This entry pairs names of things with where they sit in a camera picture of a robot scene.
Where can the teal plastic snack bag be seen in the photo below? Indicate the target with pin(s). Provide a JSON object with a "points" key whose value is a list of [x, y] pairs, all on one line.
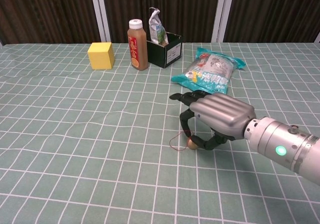
{"points": [[212, 74]]}

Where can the crumpled silver green snack pouch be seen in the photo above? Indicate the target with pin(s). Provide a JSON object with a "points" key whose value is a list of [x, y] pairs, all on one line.
{"points": [[157, 29]]}

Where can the brown juice bottle white cap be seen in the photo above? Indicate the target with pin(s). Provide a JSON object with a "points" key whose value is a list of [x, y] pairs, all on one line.
{"points": [[137, 46]]}

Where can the yellow cube block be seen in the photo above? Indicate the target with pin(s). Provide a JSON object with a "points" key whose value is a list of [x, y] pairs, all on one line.
{"points": [[101, 56]]}

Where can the dark brown striped curtain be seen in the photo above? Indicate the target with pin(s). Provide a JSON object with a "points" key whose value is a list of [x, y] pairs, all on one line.
{"points": [[42, 11]]}

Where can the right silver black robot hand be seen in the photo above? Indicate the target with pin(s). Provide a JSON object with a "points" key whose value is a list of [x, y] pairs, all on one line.
{"points": [[222, 111]]}

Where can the green checkered tablecloth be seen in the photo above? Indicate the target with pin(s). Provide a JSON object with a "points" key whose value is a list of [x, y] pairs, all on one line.
{"points": [[75, 146]]}

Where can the white vertical frame post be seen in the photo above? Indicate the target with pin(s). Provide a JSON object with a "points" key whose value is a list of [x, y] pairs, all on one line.
{"points": [[221, 11], [100, 11]]}

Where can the dark green cardboard box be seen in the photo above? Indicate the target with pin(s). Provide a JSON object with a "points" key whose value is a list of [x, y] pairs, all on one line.
{"points": [[165, 52]]}

